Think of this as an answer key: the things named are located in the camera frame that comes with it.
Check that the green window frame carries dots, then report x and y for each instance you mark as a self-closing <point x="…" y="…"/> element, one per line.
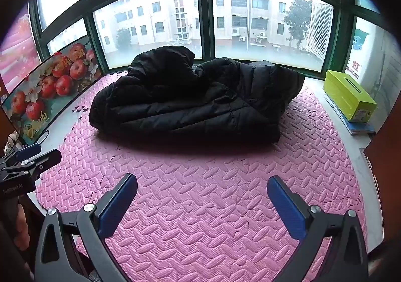
<point x="205" y="19"/>

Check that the pink foam floor mat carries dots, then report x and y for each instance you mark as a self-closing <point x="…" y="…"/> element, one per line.
<point x="203" y="191"/>

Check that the blue book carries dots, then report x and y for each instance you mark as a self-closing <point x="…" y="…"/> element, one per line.
<point x="357" y="128"/>

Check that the black puffer jacket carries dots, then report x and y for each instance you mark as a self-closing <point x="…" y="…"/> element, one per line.
<point x="188" y="103"/>

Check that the pink patterned curtain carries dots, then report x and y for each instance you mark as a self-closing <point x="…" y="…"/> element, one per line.
<point x="18" y="47"/>

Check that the white banner with blue mascot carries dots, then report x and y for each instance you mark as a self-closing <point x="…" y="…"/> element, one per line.
<point x="363" y="50"/>

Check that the yellow-green cardboard box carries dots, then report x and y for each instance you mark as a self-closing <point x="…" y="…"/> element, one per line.
<point x="344" y="94"/>

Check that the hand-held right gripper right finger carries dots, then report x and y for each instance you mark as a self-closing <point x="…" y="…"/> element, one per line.
<point x="286" y="207"/>

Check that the person's left hand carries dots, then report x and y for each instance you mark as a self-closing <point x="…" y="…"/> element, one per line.
<point x="22" y="225"/>

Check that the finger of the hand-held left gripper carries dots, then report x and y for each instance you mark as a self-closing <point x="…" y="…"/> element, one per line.
<point x="28" y="151"/>
<point x="47" y="158"/>

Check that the apple printed box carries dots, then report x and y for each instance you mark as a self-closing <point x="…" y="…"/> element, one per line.
<point x="47" y="88"/>

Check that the white louvred panel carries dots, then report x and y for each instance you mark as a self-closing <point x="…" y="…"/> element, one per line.
<point x="319" y="28"/>

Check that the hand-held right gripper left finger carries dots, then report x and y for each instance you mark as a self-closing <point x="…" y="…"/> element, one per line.
<point x="116" y="207"/>

